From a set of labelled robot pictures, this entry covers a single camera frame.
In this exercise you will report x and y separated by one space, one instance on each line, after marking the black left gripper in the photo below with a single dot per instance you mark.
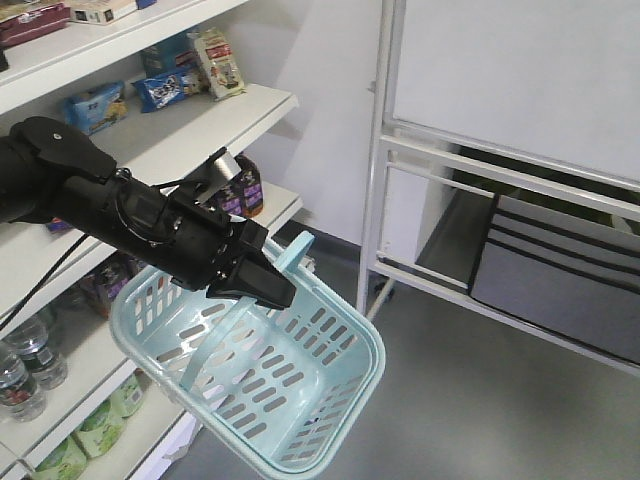
209 250

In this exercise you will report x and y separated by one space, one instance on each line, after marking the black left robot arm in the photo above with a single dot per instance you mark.
52 170

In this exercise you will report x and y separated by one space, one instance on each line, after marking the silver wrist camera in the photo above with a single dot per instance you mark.
220 168

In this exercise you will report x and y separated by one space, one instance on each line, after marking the white metal shelving unit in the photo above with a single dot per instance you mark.
165 146

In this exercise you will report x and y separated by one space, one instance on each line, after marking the purple snack jar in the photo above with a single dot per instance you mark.
250 187

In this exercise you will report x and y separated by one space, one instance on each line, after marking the clear water bottle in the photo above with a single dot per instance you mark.
31 342

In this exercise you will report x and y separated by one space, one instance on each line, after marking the blue cookie package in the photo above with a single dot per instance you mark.
167 88

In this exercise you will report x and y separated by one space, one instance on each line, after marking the white rolling whiteboard frame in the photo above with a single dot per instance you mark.
534 100

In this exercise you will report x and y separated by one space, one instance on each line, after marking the light blue plastic basket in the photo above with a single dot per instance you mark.
281 388

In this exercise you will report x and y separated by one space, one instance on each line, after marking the blue snack package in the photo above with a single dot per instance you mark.
96 109

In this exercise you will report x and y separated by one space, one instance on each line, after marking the beige snack bag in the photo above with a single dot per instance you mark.
217 61

